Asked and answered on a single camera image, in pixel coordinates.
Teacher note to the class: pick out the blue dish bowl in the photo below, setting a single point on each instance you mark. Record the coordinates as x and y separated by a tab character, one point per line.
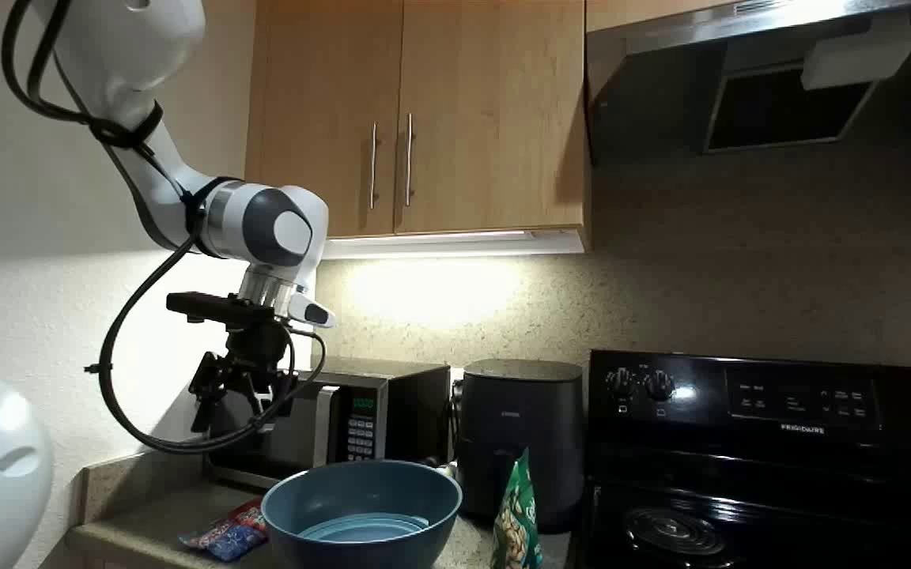
360	507

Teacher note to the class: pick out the black electric stove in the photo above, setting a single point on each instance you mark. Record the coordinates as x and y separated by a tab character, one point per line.
790	462

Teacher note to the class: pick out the dark blue sachet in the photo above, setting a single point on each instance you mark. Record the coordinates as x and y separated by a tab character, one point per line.
224	535

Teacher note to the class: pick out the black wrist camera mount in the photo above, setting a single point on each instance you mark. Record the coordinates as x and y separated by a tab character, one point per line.
204	305

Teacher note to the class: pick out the wooden upper cabinet door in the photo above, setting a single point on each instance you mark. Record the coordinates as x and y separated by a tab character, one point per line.
306	105
498	105

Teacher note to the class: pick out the steel range hood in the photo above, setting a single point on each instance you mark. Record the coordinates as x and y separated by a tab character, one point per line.
664	95

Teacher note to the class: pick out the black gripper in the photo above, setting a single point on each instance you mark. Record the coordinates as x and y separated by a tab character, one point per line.
255	342

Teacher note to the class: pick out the stainless steel microwave oven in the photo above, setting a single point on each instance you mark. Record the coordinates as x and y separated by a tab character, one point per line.
372	423

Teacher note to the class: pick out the green sachet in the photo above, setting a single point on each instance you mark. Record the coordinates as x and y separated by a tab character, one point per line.
517	517

